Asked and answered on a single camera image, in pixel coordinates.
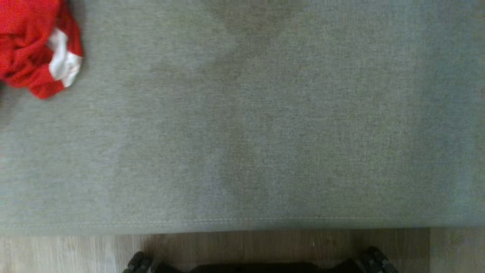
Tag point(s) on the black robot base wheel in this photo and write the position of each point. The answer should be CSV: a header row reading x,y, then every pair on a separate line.
x,y
377,261
138,263

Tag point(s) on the large grey sofa seat cushion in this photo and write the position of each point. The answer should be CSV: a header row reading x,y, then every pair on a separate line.
x,y
265,113

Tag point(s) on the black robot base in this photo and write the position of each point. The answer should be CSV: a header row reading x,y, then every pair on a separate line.
x,y
257,268

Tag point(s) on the red basketball jersey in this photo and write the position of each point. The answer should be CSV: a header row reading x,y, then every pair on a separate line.
x,y
26,41

